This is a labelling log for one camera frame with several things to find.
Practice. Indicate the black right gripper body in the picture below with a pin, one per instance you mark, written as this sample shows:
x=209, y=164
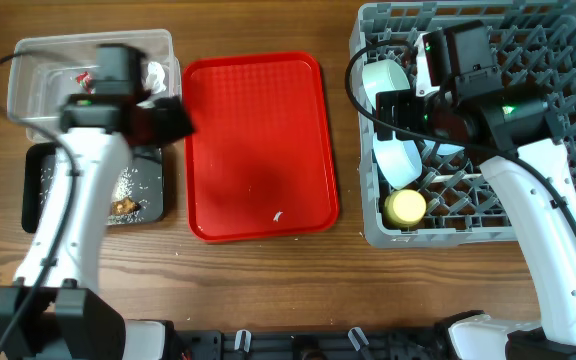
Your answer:
x=422, y=114

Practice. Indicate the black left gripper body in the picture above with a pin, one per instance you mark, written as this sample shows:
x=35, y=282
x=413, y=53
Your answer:
x=161, y=125

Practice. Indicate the light blue plate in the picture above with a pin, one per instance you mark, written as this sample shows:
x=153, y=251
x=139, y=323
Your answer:
x=443, y=147

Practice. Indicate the white tissue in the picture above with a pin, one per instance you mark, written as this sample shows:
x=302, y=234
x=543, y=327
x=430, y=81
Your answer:
x=155, y=79

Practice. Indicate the white rice pile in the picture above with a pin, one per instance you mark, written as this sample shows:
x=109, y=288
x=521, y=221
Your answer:
x=128, y=187

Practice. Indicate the small light blue bowl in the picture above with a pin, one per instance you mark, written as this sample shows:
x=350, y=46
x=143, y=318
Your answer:
x=399, y=161

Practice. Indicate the green bowl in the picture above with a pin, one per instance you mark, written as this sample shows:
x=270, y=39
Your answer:
x=384, y=76

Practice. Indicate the red snack wrapper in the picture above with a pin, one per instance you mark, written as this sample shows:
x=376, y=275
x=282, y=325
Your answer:
x=85, y=81

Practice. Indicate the brown food scrap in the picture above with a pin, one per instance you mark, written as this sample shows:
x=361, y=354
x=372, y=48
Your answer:
x=124, y=206

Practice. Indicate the yellow plastic cup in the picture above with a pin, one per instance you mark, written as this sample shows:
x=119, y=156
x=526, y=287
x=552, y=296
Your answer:
x=404, y=208

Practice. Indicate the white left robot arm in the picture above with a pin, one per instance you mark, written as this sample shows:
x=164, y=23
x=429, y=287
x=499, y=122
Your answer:
x=52, y=309

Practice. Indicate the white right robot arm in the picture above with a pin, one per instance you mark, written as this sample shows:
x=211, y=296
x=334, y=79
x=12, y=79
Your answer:
x=513, y=134

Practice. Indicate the grey dishwasher rack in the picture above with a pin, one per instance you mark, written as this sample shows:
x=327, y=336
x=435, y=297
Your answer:
x=531, y=41

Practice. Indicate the black tray bin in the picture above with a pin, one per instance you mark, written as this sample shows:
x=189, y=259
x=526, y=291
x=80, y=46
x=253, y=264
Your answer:
x=148, y=170

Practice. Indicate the clear plastic bin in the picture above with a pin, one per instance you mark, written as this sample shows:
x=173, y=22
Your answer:
x=42, y=90

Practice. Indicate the red plastic tray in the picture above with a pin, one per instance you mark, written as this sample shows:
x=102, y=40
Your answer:
x=261, y=145

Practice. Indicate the small white paper scrap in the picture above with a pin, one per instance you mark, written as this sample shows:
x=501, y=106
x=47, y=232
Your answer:
x=277, y=216

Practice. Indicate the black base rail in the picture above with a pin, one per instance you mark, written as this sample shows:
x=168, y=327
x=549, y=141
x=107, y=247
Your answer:
x=396, y=344

